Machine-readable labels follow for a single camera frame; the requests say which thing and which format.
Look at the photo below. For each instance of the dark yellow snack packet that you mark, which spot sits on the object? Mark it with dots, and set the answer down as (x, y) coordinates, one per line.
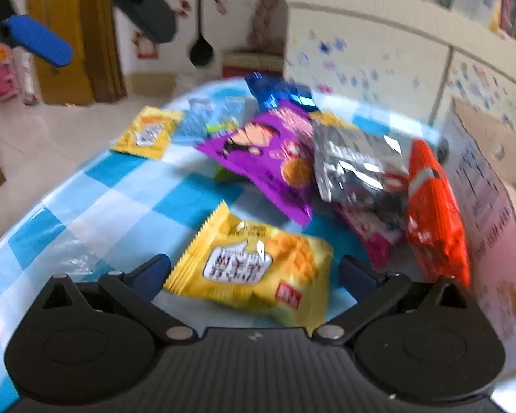
(332, 120)

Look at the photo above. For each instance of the red cardboard box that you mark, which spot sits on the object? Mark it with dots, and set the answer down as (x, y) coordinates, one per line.
(251, 63)

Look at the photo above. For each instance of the orange-red snack packet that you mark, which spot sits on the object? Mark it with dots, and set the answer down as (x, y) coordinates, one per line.
(434, 217)

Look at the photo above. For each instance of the blue white checkered tablecloth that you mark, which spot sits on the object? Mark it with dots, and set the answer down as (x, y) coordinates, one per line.
(103, 206)

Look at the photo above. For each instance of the silver foil snack packet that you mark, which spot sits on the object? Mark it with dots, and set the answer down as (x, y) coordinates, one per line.
(354, 167)

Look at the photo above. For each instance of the yellow waffle snack packet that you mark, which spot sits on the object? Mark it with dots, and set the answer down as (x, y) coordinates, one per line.
(148, 131)
(251, 269)

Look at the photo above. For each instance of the yellow wooden door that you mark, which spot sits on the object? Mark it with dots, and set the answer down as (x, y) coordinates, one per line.
(69, 34)

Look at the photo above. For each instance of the house-shaped wall switch sticker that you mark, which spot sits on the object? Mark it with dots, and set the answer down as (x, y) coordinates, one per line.
(146, 45)

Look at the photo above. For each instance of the dark blue foil snack packet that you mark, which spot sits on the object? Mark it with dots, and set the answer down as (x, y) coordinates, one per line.
(279, 91)

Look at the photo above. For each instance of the pink snack packet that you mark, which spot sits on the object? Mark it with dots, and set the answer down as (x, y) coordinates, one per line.
(370, 232)

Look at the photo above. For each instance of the pink toy box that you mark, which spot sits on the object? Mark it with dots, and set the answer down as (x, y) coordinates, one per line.
(2, 73)

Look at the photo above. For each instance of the cream cabinet with stickers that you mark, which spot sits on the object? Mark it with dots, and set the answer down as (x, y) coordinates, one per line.
(370, 51)

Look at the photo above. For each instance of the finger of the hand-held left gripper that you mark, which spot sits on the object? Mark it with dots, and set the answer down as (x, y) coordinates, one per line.
(152, 15)
(41, 42)

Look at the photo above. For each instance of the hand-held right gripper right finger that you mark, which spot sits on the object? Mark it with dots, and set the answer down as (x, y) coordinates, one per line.
(357, 275)

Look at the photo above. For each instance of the green snack packet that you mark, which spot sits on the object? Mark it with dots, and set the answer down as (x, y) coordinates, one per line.
(221, 175)

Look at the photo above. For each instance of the purple snack packet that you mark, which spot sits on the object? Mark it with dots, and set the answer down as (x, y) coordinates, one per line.
(262, 161)

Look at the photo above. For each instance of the light blue snack packet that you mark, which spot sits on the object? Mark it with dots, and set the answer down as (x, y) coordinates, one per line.
(206, 120)

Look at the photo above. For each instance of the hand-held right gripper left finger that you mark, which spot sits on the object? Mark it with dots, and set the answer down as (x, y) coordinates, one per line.
(152, 272)

